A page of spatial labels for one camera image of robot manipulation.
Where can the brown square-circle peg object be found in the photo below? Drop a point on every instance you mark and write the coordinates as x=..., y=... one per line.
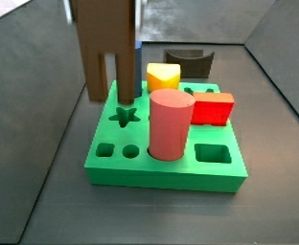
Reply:
x=106, y=32

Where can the green shape sorter board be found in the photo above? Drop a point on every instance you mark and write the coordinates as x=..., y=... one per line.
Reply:
x=119, y=160

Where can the pink cylinder block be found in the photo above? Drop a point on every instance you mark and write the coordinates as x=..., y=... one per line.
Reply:
x=171, y=108

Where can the yellow pentagon prism block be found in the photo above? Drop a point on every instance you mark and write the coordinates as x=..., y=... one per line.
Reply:
x=163, y=75

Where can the red cube block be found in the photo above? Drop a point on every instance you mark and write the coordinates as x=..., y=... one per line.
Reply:
x=213, y=108

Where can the black curved holder stand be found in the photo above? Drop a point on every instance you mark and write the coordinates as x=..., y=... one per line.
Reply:
x=194, y=61

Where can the blue hexagonal prism block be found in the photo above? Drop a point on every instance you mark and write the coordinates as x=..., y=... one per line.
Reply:
x=138, y=68

